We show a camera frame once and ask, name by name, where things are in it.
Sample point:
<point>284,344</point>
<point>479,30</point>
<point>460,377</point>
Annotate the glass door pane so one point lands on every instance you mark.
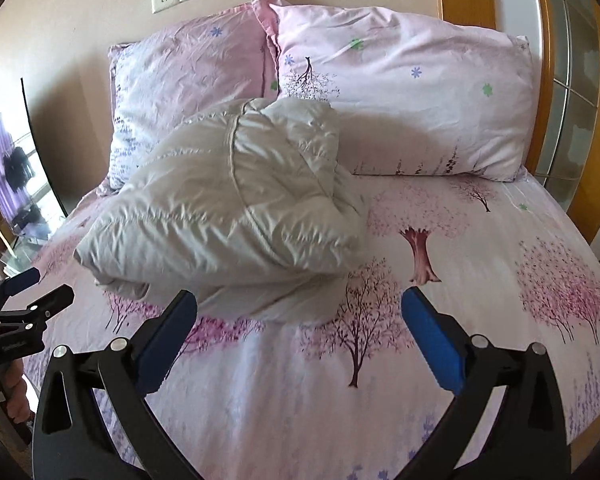
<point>580,85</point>

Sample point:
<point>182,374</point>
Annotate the black framed television screen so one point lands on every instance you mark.
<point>15,175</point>

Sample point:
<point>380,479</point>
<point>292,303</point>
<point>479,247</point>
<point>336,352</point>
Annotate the pink tree print bed cover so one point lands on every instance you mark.
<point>480,270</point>

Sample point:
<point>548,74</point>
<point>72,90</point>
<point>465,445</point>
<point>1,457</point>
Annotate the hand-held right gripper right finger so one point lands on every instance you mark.
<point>432,337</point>

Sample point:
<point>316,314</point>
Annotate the beige down jacket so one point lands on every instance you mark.
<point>215,210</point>

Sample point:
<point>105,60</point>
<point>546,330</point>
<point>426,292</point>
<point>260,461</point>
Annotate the person's left hand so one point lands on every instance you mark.
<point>17,390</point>

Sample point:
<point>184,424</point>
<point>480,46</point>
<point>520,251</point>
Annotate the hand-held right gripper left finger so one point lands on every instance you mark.
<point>172,342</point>

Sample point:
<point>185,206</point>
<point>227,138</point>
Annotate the glass television stand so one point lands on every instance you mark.
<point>27,252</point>

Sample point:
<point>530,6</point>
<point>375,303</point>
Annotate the pink floral pillow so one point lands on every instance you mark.
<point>415,95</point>
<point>180,90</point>

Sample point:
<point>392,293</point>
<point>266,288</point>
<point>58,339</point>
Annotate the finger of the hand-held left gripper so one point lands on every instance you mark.
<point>22,279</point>
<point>50,302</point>

